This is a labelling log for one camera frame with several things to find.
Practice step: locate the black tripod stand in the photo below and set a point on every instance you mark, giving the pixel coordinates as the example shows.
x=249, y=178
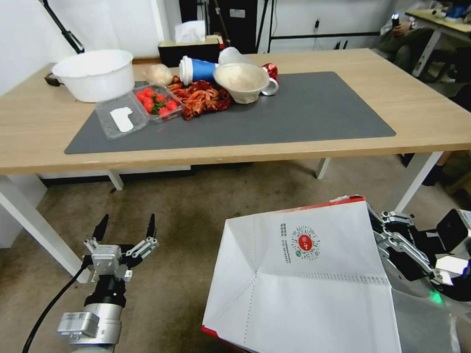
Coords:
x=265, y=21

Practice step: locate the crushed red can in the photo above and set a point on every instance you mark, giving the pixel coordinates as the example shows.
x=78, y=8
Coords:
x=271, y=73

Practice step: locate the person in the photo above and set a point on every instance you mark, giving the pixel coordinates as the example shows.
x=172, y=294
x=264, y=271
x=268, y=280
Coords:
x=411, y=8

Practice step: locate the white food delivery bag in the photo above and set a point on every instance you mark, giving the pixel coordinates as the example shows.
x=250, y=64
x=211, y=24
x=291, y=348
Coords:
x=301, y=297

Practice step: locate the grey table mat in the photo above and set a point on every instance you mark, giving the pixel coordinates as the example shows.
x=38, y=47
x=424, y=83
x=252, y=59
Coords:
x=295, y=116

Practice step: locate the white tissue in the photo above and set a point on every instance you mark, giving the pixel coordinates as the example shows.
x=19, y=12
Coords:
x=190, y=31

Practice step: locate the white plastic basin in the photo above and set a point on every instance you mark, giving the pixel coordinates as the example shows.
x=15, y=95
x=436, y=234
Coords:
x=97, y=81

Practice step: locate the black wall plug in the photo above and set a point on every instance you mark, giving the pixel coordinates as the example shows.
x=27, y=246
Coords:
x=317, y=24

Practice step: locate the beige paper bowl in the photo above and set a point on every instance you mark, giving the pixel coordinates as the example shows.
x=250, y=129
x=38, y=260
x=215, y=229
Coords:
x=240, y=81

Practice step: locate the clear plastic cup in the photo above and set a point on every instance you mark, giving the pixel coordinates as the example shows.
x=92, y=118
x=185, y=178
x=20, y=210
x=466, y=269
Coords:
x=231, y=56

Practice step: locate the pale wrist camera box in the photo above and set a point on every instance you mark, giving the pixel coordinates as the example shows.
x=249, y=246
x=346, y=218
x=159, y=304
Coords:
x=451, y=268
x=106, y=258

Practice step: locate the small black object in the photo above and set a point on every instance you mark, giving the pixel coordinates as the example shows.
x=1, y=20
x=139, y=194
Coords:
x=51, y=80

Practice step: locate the red cherry tomato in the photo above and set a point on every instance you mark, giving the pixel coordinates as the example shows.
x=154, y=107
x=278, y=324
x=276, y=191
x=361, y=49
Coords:
x=163, y=112
x=172, y=105
x=159, y=99
x=147, y=100
x=149, y=107
x=150, y=92
x=140, y=96

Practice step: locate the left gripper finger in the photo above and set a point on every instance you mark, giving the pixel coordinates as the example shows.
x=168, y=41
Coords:
x=100, y=229
x=150, y=231

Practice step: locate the bread in plastic bag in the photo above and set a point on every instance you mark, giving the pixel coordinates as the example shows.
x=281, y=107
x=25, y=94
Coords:
x=160, y=74

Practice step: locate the black tripod leg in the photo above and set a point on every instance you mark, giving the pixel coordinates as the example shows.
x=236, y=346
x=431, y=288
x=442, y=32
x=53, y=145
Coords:
x=66, y=33

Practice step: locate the wooden desk white legs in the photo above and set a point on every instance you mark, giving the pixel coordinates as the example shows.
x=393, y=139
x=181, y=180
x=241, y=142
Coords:
x=438, y=22

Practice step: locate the red crayfish pile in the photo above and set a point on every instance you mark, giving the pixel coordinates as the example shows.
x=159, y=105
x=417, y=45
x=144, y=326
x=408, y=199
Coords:
x=202, y=98

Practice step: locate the black metal rail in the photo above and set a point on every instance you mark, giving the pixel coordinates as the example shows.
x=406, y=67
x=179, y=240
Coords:
x=331, y=35

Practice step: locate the black tissue box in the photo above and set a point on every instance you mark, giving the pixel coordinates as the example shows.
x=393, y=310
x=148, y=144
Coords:
x=185, y=55

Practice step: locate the clear plastic clamshell box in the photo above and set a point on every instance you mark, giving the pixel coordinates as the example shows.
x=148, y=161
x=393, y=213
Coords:
x=118, y=124

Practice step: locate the blue paper cup white lid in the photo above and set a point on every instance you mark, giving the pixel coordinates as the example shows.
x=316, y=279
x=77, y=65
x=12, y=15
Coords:
x=203, y=70

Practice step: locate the black cabinet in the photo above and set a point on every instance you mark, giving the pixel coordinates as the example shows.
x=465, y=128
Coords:
x=242, y=29

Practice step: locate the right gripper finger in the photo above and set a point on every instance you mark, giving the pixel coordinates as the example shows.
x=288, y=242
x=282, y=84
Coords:
x=406, y=251
x=397, y=220

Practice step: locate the white robot front shell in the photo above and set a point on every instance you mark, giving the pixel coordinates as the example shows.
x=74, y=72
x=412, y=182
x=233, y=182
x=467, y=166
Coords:
x=422, y=324

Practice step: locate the wooden table with white legs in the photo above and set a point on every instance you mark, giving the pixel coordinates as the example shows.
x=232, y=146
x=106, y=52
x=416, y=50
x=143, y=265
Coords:
x=370, y=63

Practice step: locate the white label sticker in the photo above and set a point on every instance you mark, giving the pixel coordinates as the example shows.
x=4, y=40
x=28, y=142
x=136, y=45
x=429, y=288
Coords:
x=121, y=118

